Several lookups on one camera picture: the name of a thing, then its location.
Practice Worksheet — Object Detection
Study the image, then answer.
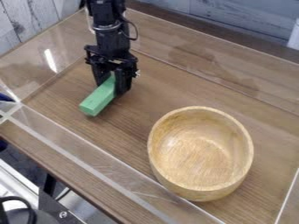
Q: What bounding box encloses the brown wooden bowl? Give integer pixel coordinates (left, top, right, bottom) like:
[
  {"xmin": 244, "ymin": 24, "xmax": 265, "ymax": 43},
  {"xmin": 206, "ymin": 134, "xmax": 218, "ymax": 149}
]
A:
[{"xmin": 146, "ymin": 106, "xmax": 254, "ymax": 202}]

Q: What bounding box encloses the green rectangular block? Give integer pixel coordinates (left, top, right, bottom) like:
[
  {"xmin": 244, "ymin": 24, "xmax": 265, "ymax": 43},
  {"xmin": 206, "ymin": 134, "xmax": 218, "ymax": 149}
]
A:
[{"xmin": 78, "ymin": 74, "xmax": 116, "ymax": 116}]

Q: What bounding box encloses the black table leg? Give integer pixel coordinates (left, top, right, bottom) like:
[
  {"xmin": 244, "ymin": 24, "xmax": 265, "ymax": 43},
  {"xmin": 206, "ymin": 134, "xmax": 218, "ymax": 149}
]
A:
[{"xmin": 42, "ymin": 174, "xmax": 57, "ymax": 197}]

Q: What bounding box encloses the black metal bracket with screw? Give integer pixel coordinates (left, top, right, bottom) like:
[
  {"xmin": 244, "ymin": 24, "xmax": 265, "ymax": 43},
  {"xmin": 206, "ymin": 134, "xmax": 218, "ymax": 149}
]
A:
[{"xmin": 35, "ymin": 191, "xmax": 86, "ymax": 224}]

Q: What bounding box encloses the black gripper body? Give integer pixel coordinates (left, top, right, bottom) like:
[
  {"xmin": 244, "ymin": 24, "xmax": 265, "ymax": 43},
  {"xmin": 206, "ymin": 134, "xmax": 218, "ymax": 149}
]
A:
[{"xmin": 84, "ymin": 25, "xmax": 137, "ymax": 76}]

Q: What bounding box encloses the black cable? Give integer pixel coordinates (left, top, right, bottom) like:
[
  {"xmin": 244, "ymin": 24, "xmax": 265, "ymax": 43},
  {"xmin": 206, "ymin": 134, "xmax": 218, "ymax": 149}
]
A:
[{"xmin": 0, "ymin": 195, "xmax": 38, "ymax": 224}]

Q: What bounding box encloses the clear acrylic tray wall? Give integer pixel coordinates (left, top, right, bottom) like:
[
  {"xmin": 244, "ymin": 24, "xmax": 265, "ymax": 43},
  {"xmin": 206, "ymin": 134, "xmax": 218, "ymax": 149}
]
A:
[{"xmin": 0, "ymin": 10, "xmax": 299, "ymax": 224}]

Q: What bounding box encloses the blue object at left edge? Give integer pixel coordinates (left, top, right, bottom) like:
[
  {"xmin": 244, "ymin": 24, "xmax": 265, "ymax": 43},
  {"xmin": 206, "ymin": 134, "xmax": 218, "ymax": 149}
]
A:
[{"xmin": 0, "ymin": 93, "xmax": 14, "ymax": 102}]

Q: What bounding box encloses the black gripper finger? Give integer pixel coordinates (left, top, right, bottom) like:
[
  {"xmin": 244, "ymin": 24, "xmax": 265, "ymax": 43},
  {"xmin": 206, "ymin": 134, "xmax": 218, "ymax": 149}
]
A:
[
  {"xmin": 90, "ymin": 63, "xmax": 112, "ymax": 86},
  {"xmin": 114, "ymin": 68, "xmax": 136, "ymax": 95}
]

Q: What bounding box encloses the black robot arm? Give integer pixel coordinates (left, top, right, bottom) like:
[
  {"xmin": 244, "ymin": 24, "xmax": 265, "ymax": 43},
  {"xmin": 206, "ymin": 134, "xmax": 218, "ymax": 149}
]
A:
[{"xmin": 84, "ymin": 0, "xmax": 137, "ymax": 95}]

